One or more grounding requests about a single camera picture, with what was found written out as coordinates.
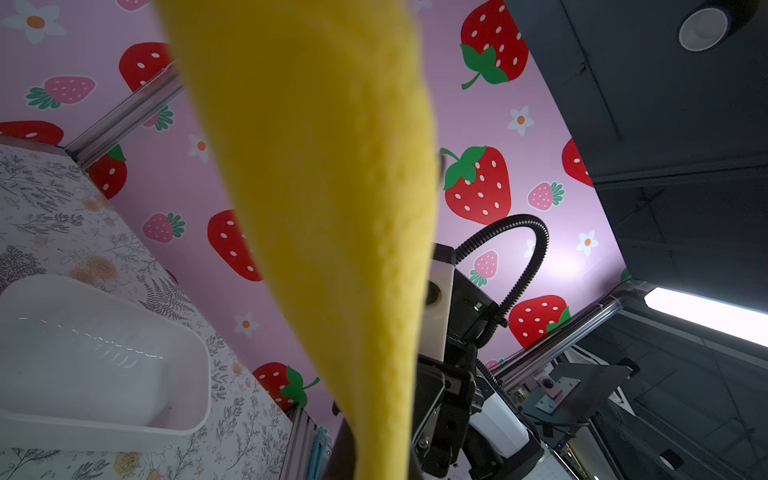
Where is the long ceiling light strip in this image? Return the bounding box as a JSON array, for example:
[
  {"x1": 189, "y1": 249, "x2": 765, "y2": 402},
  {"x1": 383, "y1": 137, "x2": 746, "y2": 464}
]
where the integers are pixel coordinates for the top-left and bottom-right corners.
[{"x1": 644, "y1": 287, "x2": 767, "y2": 347}]

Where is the round ceiling lamp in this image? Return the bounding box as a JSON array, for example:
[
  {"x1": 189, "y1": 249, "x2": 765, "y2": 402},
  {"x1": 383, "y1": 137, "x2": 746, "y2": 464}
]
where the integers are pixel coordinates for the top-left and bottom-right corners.
[{"x1": 678, "y1": 6, "x2": 731, "y2": 53}]

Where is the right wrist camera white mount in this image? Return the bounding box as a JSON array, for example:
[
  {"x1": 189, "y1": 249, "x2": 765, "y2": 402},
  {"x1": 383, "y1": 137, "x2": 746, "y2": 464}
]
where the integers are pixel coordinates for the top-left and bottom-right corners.
[{"x1": 418, "y1": 244, "x2": 456, "y2": 361}]

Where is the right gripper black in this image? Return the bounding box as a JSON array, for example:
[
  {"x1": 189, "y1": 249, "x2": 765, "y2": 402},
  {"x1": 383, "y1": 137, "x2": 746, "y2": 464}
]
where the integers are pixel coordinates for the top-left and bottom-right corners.
[{"x1": 411, "y1": 355, "x2": 476, "y2": 477}]

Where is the teal utility knife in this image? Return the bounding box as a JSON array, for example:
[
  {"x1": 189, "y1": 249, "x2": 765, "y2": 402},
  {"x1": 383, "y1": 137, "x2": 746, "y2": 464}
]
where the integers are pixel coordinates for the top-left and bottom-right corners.
[{"x1": 305, "y1": 426, "x2": 328, "y2": 480}]

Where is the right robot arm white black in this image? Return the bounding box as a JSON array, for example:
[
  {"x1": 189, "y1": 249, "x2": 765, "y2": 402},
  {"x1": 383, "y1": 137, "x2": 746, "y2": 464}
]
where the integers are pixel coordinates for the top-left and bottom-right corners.
[{"x1": 409, "y1": 214, "x2": 571, "y2": 479}]

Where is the white plastic tray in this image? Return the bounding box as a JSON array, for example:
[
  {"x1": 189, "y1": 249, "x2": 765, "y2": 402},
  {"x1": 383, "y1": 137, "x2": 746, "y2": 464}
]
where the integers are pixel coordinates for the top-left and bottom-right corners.
[{"x1": 1, "y1": 275, "x2": 211, "y2": 452}]

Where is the yellow paper napkin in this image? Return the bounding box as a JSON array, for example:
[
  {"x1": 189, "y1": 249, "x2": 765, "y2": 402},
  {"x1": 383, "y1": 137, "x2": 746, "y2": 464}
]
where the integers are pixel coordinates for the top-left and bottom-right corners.
[{"x1": 155, "y1": 1, "x2": 441, "y2": 479}]

